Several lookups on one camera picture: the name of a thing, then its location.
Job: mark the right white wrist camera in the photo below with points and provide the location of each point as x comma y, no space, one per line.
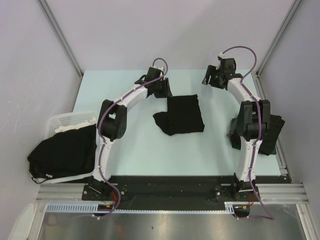
222,56

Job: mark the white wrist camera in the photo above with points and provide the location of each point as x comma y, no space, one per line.
161,68
222,56

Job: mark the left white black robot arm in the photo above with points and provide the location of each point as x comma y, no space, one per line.
112,121

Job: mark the aluminium corner post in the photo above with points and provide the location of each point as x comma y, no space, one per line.
296,4
49,15

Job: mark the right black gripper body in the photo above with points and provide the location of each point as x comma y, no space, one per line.
215,73

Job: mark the white plastic laundry basket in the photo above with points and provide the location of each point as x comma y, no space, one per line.
66,119

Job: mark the right aluminium side rail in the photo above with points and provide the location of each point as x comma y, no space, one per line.
280,157

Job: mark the aluminium frame rail front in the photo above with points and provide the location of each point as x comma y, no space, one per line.
278,193

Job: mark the right aluminium corner post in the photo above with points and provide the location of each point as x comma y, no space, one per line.
296,4

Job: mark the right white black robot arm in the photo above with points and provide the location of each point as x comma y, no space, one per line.
253,120

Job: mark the left aluminium corner post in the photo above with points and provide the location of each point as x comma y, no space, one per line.
49,15

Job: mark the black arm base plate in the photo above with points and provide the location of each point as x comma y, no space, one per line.
174,193

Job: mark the black t shirt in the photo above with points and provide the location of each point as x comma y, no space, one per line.
183,116

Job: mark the green folded shirt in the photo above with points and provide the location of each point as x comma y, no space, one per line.
233,143

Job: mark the white cloth in basket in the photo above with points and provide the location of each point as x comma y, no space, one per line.
62,129

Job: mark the grey folded shirt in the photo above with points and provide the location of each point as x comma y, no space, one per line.
232,129

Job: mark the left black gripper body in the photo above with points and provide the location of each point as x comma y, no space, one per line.
161,90

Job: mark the black folded shirt on stack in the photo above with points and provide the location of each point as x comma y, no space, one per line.
276,125

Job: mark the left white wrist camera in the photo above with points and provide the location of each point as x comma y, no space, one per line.
161,68

